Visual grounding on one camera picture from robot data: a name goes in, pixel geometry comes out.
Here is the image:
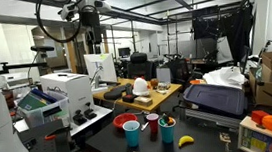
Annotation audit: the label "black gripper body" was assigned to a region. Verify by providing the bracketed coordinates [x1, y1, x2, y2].
[80, 9, 103, 34]

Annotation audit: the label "teal plastic cup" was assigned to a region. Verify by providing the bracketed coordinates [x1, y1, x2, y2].
[157, 115, 179, 145]
[121, 119, 143, 149]

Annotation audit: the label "red plastic bowl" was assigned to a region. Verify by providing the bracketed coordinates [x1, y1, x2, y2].
[112, 111, 139, 130]

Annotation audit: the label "red plastic cup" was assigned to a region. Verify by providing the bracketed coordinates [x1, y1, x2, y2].
[145, 112, 162, 135]

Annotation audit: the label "orange bowl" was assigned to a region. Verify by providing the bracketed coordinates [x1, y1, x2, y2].
[189, 78, 202, 86]

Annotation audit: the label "white-backed computer monitor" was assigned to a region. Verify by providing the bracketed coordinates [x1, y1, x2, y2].
[83, 51, 119, 91]

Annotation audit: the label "white cardboard product box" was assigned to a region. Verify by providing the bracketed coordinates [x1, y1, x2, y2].
[38, 69, 97, 127]

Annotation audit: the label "white plush chicken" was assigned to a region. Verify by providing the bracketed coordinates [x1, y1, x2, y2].
[130, 76, 152, 98]

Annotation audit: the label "blue book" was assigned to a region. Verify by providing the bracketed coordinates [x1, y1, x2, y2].
[30, 86, 59, 106]

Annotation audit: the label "black box with red label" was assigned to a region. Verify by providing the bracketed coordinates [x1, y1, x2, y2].
[121, 93, 139, 104]

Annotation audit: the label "black toggle clamp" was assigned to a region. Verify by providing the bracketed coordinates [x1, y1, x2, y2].
[71, 109, 88, 127]
[82, 101, 99, 121]

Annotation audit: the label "brown toy football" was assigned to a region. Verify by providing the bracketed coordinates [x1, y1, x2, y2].
[149, 77, 160, 90]

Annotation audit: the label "white side table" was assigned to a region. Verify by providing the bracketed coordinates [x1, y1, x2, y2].
[12, 102, 115, 143]

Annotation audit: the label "small tan cardboard box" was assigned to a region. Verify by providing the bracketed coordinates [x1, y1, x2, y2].
[133, 95, 154, 108]

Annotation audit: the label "green book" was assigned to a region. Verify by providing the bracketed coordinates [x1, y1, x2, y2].
[16, 91, 49, 112]

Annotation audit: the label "clear glass jar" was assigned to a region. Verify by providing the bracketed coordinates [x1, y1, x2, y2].
[155, 81, 173, 95]

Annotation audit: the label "clear plastic storage bin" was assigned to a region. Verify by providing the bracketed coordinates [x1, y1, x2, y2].
[14, 86, 72, 131]

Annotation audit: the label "black mesh office chair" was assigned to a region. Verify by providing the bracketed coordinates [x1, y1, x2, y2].
[165, 55, 194, 88]

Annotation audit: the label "wooden desk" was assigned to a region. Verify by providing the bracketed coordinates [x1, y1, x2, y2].
[90, 71, 185, 119]

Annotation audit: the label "silver metal fork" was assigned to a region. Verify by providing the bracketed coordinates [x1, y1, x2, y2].
[139, 120, 150, 132]

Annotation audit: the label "colourful small toys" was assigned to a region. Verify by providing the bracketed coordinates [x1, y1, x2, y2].
[159, 113, 176, 128]

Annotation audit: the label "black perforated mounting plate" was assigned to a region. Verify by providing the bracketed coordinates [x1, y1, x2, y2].
[14, 117, 81, 152]

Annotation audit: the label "white crumpled paper pile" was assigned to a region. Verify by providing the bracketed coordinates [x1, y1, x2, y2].
[202, 65, 248, 93]

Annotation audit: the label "dark blue bin lid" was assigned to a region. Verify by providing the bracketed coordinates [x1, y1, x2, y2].
[181, 79, 250, 121]

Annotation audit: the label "yellow toy banana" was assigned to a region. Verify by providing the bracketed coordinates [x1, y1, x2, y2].
[177, 134, 196, 148]

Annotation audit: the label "black hanging curtain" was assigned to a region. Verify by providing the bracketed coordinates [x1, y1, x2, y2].
[190, 2, 259, 70]

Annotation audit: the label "red toy block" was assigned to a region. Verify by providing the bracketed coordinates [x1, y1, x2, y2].
[250, 109, 270, 126]

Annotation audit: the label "wooden shape sorter box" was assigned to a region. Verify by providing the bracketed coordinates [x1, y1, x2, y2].
[234, 112, 272, 152]

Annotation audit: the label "black camera on boom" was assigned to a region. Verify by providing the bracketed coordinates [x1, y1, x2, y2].
[0, 43, 58, 76]

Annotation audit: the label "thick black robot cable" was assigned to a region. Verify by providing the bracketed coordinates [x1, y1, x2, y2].
[33, 0, 90, 46]

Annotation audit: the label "aluminium frame rail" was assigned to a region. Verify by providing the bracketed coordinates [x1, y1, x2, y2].
[184, 104, 243, 134]

